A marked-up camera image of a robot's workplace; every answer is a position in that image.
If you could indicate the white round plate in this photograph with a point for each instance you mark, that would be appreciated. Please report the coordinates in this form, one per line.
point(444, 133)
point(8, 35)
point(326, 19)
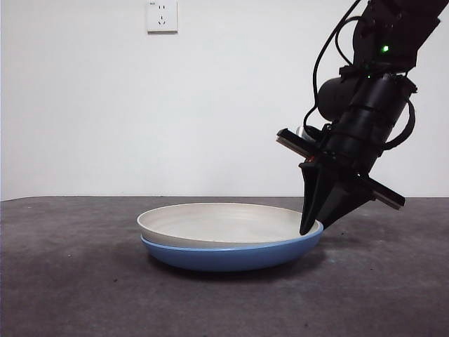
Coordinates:
point(217, 221)

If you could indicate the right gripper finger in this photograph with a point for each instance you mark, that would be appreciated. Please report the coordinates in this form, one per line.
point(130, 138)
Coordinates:
point(345, 201)
point(314, 196)

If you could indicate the white wall socket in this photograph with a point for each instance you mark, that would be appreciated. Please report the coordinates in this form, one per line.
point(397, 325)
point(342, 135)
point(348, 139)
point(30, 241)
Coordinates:
point(162, 17)

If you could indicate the blue round plate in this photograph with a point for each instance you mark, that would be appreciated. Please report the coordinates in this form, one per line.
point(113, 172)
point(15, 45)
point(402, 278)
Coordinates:
point(228, 258)

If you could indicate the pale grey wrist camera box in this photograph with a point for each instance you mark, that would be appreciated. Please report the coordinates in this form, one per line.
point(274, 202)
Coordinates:
point(302, 131)

